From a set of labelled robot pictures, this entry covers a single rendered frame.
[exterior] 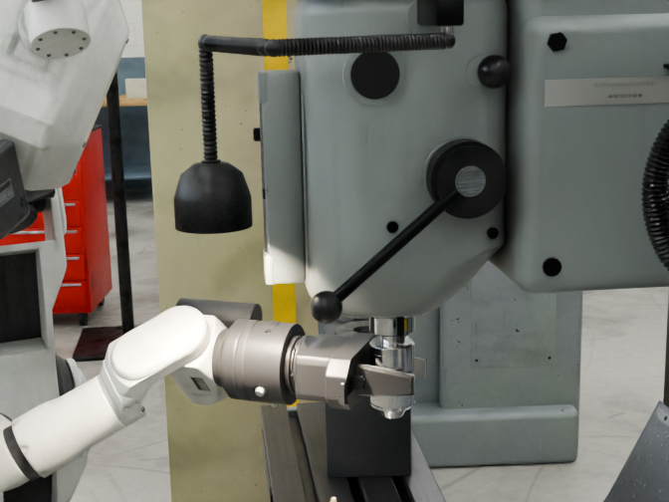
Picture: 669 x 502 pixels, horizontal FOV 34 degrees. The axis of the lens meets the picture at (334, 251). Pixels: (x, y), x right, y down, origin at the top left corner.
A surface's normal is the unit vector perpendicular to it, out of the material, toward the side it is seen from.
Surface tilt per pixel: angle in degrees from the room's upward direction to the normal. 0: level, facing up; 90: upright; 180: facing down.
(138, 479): 0
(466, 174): 90
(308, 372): 90
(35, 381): 81
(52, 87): 58
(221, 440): 90
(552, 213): 90
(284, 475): 0
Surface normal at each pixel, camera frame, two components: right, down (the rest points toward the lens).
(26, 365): 0.43, 0.25
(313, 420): -0.02, -0.97
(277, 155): 0.12, 0.22
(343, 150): -0.36, 0.22
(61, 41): 0.25, 0.93
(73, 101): 0.89, 0.00
